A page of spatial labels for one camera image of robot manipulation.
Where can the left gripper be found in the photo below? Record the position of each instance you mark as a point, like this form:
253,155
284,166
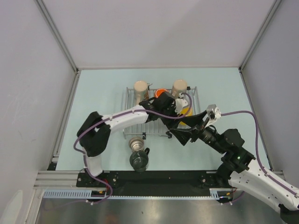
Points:
171,123

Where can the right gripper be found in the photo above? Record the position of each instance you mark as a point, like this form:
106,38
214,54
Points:
183,135

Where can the yellow mug black handle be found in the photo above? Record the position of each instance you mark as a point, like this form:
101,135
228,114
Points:
187,111

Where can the beige mug blue print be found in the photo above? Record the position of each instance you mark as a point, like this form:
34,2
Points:
178,87

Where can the orange mug black handle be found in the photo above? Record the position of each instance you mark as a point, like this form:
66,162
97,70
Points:
158,92

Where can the stainless steel cup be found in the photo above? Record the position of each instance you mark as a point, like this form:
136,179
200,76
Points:
136,144

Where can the dark green mug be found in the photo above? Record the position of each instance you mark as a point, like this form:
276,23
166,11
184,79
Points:
139,160

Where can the beige mug coral print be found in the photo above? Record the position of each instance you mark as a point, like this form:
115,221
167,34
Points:
141,91

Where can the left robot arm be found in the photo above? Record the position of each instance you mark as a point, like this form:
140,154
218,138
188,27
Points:
93,135

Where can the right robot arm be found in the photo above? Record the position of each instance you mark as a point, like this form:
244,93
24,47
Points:
242,170

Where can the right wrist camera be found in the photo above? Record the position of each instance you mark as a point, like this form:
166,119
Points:
213,114

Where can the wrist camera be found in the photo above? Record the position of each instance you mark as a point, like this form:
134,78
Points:
213,114
182,106

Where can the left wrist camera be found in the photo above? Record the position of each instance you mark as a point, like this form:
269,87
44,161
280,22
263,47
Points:
182,106

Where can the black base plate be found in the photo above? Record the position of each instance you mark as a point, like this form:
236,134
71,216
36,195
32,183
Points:
163,179

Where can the slotted cable duct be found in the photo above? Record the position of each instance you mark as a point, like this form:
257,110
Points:
129,193

